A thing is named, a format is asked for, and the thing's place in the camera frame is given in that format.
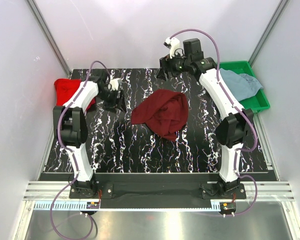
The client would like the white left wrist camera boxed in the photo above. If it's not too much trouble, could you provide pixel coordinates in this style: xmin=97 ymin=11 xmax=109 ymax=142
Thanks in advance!
xmin=108 ymin=78 xmax=122 ymax=91

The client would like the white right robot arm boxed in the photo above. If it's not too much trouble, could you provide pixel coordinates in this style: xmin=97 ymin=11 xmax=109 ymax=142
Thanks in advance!
xmin=156 ymin=37 xmax=256 ymax=199

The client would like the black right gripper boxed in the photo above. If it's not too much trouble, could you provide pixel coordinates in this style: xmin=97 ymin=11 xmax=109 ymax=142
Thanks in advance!
xmin=155 ymin=49 xmax=190 ymax=83

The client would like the light blue t-shirt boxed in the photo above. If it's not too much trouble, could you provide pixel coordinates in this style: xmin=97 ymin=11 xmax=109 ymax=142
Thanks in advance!
xmin=219 ymin=68 xmax=264 ymax=102

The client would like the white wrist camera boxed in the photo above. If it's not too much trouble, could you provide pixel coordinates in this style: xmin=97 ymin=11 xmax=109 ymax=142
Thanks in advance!
xmin=163 ymin=37 xmax=180 ymax=59
xmin=108 ymin=78 xmax=122 ymax=91

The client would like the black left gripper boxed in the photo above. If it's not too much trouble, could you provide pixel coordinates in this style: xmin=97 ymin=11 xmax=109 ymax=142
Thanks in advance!
xmin=96 ymin=88 xmax=126 ymax=114

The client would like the green plastic bin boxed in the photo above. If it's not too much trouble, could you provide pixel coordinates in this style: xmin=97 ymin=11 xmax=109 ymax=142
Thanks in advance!
xmin=220 ymin=60 xmax=271 ymax=113

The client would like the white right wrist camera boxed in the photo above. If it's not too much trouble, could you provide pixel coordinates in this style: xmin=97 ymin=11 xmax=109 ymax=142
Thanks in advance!
xmin=163 ymin=37 xmax=180 ymax=59

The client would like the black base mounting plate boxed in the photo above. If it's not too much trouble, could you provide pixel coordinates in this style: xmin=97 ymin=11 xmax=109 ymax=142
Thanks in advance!
xmin=69 ymin=181 xmax=247 ymax=200

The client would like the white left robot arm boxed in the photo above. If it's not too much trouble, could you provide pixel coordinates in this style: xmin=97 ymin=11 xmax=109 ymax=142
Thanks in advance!
xmin=52 ymin=75 xmax=126 ymax=198

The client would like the dark red t-shirt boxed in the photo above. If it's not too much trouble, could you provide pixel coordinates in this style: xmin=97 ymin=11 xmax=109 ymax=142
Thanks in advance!
xmin=131 ymin=89 xmax=189 ymax=142

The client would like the folded bright red t-shirt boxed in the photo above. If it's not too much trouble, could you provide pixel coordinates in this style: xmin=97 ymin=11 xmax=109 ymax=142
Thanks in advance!
xmin=54 ymin=78 xmax=99 ymax=113

